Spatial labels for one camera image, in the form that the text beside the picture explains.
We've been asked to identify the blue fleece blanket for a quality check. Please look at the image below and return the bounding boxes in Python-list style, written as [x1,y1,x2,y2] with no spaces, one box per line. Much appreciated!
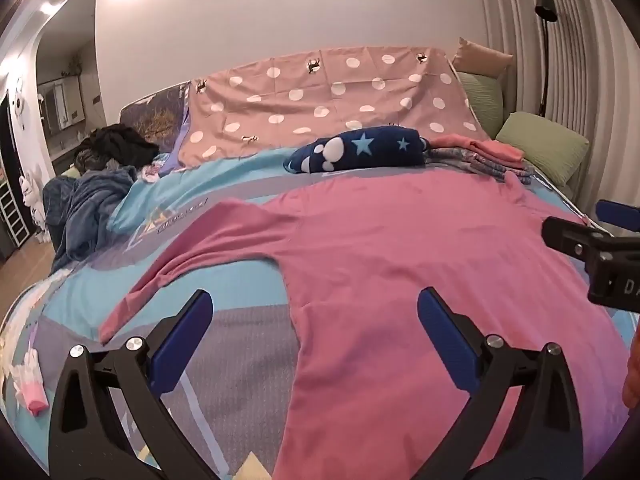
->
[42,165,138,276]

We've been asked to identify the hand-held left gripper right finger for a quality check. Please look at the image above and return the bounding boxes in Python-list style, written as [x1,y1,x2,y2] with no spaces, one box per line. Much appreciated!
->
[416,287,585,480]

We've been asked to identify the folded coral garment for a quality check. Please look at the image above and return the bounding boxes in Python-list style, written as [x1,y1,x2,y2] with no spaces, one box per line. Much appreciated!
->
[430,133,525,165]

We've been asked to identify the folded floral patterned garment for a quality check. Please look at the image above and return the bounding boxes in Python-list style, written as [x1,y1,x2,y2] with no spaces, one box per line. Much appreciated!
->
[425,147,533,183]

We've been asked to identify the colourful patterned bed duvet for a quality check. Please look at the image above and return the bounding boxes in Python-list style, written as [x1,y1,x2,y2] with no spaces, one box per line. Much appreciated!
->
[0,147,640,480]

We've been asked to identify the pink and white glove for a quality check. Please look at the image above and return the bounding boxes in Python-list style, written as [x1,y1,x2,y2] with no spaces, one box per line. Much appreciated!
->
[10,347,50,417]

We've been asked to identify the beige pillow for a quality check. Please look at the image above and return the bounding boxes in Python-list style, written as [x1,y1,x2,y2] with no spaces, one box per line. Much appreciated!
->
[452,37,515,78]

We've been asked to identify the printed purple pillow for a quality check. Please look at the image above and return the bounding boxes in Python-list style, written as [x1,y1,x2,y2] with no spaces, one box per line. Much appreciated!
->
[120,82,193,155]

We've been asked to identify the white curtain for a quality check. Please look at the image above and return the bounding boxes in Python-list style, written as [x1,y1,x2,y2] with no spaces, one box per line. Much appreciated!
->
[475,0,640,221]

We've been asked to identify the wall cabinet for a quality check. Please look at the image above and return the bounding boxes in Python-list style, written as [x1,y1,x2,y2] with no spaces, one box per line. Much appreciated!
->
[37,76,86,133]

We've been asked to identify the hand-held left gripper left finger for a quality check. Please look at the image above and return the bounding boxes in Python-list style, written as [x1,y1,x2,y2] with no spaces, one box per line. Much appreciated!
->
[47,289,236,480]

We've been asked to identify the white plush toy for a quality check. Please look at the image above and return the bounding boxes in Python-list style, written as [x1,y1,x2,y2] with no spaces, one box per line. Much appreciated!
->
[20,170,48,233]

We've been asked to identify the navy star print blanket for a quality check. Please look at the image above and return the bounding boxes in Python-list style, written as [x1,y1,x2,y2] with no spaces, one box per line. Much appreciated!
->
[284,127,431,175]

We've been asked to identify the black clothes pile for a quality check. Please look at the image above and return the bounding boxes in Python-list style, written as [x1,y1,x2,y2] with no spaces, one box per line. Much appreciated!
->
[75,124,160,168]

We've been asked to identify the black floor lamp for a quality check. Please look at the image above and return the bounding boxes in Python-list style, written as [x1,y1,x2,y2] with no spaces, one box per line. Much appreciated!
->
[534,0,559,116]

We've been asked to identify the green pillow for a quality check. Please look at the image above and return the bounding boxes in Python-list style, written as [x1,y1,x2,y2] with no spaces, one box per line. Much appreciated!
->
[457,72,505,138]
[495,111,591,186]

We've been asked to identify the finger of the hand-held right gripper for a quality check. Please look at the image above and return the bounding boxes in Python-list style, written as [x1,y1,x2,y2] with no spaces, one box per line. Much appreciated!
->
[596,200,640,235]
[541,216,603,263]

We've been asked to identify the pink polka dot cloth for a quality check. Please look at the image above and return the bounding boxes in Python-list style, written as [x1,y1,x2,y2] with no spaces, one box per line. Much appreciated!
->
[172,46,493,166]

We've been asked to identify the pink long-sleeve shirt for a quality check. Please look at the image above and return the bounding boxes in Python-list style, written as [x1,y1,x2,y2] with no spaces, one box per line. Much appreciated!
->
[98,170,632,480]

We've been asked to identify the person's right forearm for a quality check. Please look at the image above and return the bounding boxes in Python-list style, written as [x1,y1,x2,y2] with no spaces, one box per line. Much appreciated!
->
[622,320,640,411]

